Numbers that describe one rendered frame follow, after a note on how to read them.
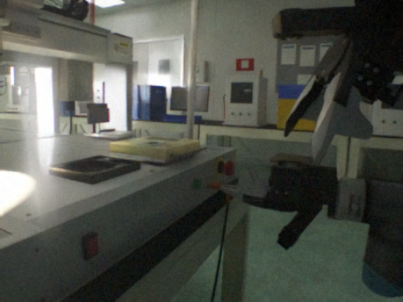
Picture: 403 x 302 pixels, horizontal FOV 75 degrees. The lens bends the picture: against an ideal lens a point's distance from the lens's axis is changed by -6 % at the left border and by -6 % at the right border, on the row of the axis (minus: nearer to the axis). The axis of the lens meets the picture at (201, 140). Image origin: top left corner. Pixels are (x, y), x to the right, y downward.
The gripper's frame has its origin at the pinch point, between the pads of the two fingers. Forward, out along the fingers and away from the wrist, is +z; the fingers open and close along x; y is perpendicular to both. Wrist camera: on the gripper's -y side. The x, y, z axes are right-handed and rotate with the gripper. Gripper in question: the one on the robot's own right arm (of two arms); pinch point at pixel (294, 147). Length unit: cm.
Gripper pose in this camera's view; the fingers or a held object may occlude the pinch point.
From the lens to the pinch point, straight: 36.7
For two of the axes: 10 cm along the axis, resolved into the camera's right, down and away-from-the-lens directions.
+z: -4.3, 8.8, 2.2
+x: 1.0, -1.9, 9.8
